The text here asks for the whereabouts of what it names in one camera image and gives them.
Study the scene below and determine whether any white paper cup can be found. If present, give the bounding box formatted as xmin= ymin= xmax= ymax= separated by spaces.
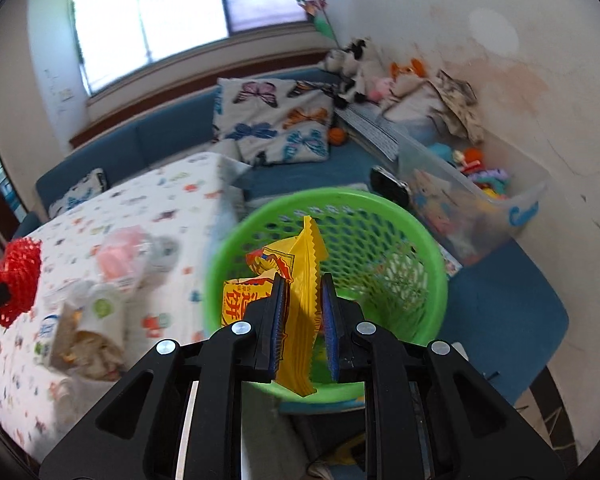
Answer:
xmin=73 ymin=282 xmax=129 ymax=379

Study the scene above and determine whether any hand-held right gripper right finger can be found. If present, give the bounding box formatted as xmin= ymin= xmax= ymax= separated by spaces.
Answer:
xmin=321 ymin=272 xmax=567 ymax=480

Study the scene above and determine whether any orange white plush toy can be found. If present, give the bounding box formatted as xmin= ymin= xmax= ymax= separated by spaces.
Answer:
xmin=389 ymin=58 xmax=429 ymax=96

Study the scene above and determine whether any small printed cushion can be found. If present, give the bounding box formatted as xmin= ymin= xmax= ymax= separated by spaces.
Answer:
xmin=47 ymin=167 xmax=109 ymax=219

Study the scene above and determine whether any colourful pinwheel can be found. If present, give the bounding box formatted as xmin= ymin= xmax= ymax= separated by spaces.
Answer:
xmin=294 ymin=0 xmax=341 ymax=47

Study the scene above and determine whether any green plastic basket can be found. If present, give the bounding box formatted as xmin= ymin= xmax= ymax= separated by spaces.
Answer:
xmin=203 ymin=186 xmax=449 ymax=413

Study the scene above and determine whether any butterfly print pillow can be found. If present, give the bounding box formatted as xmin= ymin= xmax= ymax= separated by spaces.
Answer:
xmin=212 ymin=77 xmax=336 ymax=167

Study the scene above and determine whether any yellow snack packet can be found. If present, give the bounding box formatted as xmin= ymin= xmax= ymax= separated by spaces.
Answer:
xmin=221 ymin=215 xmax=329 ymax=399

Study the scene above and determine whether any clear pink wipes packet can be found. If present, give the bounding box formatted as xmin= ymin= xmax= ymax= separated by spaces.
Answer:
xmin=96 ymin=226 xmax=181 ymax=293

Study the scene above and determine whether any window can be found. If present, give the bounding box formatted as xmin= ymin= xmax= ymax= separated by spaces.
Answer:
xmin=65 ymin=0 xmax=311 ymax=99

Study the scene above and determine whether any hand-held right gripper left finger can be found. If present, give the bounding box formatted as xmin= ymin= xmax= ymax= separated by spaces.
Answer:
xmin=39 ymin=272 xmax=292 ymax=480

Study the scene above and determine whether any grey striped mat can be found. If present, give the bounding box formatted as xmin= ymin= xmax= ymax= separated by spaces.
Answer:
xmin=335 ymin=102 xmax=407 ymax=162

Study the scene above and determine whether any blue sofa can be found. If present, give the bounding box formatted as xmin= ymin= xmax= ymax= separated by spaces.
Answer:
xmin=12 ymin=67 xmax=570 ymax=411

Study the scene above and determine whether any black white plush cow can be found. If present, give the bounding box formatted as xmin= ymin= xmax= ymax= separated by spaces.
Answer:
xmin=320 ymin=37 xmax=387 ymax=107

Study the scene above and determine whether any pink plush toy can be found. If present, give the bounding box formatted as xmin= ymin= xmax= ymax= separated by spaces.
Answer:
xmin=367 ymin=76 xmax=396 ymax=104

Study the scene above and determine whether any black device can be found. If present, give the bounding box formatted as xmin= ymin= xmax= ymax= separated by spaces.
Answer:
xmin=370 ymin=165 xmax=411 ymax=207

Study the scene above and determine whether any clear toy storage box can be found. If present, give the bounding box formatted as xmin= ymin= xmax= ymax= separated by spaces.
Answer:
xmin=397 ymin=132 xmax=551 ymax=267

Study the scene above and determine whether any patterned cloth bag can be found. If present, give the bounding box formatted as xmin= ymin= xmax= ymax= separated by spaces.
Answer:
xmin=430 ymin=69 xmax=486 ymax=144

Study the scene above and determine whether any light grey cushion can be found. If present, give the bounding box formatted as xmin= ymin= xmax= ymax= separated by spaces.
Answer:
xmin=382 ymin=85 xmax=450 ymax=130

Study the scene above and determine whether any white blue wrapper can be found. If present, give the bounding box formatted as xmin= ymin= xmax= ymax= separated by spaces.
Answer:
xmin=34 ymin=301 xmax=81 ymax=372

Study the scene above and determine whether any red foam fruit net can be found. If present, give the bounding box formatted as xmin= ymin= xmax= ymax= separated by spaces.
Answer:
xmin=0 ymin=238 xmax=43 ymax=329

